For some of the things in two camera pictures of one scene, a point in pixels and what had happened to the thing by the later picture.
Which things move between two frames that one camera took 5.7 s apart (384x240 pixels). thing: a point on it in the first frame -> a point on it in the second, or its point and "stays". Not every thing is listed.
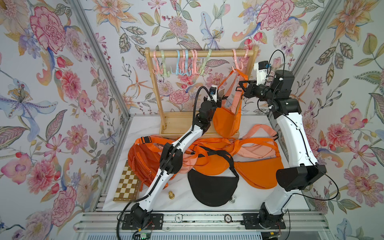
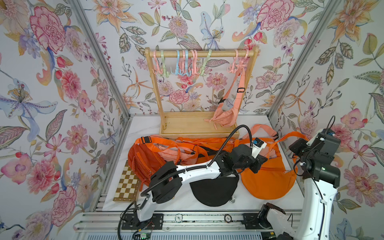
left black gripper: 216,104 -> 256,163
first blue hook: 178,52 stays
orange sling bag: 145,159 stays
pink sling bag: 188,158 stays
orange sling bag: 212,154 stays
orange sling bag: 226,123 -> 273,179
